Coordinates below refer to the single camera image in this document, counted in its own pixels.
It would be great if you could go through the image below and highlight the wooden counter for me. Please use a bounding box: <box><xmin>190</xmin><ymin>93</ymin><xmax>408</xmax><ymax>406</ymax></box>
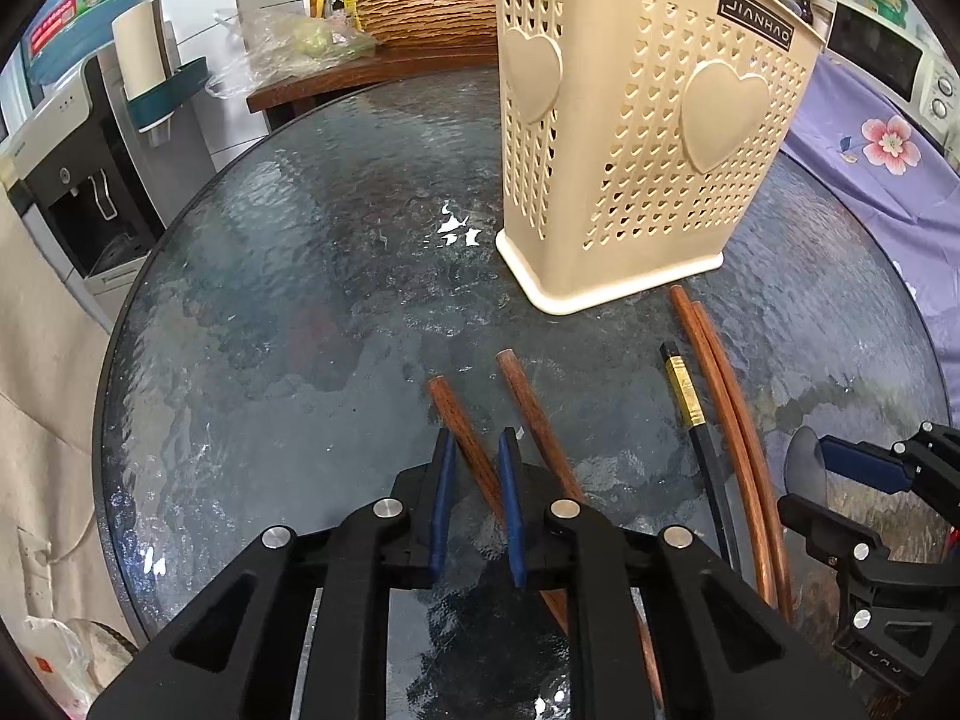
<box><xmin>247</xmin><ymin>45</ymin><xmax>503</xmax><ymax>128</ymax></box>

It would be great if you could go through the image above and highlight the black chopstick gold band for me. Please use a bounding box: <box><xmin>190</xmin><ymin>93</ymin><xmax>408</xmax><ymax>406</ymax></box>
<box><xmin>658</xmin><ymin>343</ymin><xmax>743</xmax><ymax>571</ymax></box>

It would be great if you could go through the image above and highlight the beige hanging cloth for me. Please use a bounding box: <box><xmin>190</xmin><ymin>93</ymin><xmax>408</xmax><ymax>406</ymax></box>
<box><xmin>0</xmin><ymin>180</ymin><xmax>143</xmax><ymax>646</ymax></box>

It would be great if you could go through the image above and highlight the beige perforated utensil holder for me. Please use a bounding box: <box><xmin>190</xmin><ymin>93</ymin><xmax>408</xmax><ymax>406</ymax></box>
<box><xmin>491</xmin><ymin>0</ymin><xmax>818</xmax><ymax>316</ymax></box>

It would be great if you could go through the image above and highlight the grey water dispenser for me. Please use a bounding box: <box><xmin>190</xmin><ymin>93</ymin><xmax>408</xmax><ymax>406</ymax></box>
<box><xmin>11</xmin><ymin>52</ymin><xmax>170</xmax><ymax>301</ymax></box>

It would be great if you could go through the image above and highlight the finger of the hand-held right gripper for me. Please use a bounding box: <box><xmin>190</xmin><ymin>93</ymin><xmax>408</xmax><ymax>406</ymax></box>
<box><xmin>819</xmin><ymin>424</ymin><xmax>960</xmax><ymax>511</ymax></box>
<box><xmin>778</xmin><ymin>493</ymin><xmax>890</xmax><ymax>586</ymax></box>

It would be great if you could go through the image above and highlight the teal cup holder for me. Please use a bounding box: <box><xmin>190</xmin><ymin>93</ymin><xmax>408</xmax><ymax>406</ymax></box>
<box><xmin>124</xmin><ymin>56</ymin><xmax>211</xmax><ymax>128</ymax></box>

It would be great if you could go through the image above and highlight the blue water bottle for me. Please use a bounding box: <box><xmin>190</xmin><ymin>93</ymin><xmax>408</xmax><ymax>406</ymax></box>
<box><xmin>22</xmin><ymin>0</ymin><xmax>140</xmax><ymax>83</ymax></box>

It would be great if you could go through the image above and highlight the round glass table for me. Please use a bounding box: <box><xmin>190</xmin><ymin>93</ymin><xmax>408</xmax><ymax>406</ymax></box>
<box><xmin>94</xmin><ymin>64</ymin><xmax>960</xmax><ymax>720</ymax></box>

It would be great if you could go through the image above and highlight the clear plastic bag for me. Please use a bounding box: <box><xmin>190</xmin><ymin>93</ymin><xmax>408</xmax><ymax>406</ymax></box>
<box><xmin>206</xmin><ymin>7</ymin><xmax>376</xmax><ymax>98</ymax></box>

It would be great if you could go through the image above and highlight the crumpled plastic bag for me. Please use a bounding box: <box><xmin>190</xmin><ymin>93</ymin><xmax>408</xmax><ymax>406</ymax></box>
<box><xmin>22</xmin><ymin>615</ymin><xmax>136</xmax><ymax>720</ymax></box>

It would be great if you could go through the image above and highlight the wooden-handled spoon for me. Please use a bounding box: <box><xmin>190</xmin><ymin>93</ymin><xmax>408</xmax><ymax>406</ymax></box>
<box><xmin>784</xmin><ymin>426</ymin><xmax>826</xmax><ymax>500</ymax></box>

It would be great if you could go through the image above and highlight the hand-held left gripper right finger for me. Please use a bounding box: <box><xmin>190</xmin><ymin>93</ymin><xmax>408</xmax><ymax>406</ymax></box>
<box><xmin>497</xmin><ymin>426</ymin><xmax>871</xmax><ymax>720</ymax></box>

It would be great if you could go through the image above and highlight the purple floral cloth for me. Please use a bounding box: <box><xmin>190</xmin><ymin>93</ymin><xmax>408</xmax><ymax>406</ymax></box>
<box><xmin>780</xmin><ymin>52</ymin><xmax>960</xmax><ymax>406</ymax></box>

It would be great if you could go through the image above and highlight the white microwave oven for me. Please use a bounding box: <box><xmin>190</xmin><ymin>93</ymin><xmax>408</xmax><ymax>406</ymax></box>
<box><xmin>829</xmin><ymin>0</ymin><xmax>960</xmax><ymax>136</ymax></box>

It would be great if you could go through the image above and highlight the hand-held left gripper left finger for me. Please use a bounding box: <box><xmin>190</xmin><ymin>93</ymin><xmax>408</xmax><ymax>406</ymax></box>
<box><xmin>86</xmin><ymin>427</ymin><xmax>458</xmax><ymax>720</ymax></box>

